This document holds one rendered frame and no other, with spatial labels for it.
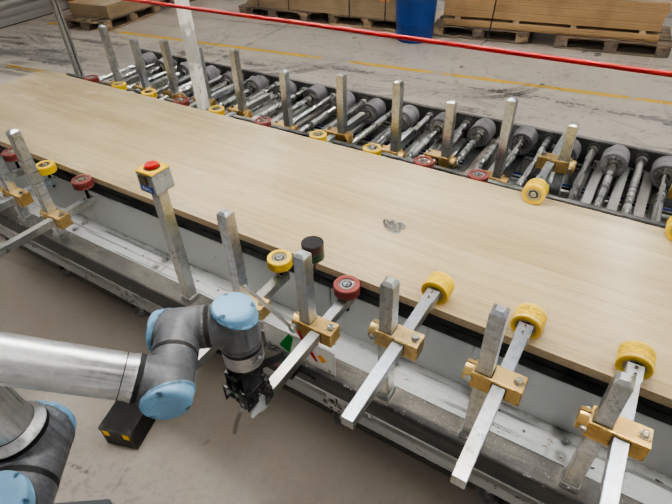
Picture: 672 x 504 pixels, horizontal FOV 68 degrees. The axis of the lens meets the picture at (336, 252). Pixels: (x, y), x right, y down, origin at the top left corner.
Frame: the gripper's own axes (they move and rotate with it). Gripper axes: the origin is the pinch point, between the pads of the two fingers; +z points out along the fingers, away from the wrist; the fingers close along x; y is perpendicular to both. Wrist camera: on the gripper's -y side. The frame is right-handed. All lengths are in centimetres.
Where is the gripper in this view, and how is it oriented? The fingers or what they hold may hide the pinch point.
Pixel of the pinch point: (261, 405)
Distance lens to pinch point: 131.7
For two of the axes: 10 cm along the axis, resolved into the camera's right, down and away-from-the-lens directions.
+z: 0.2, 7.9, 6.1
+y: -5.3, 5.3, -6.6
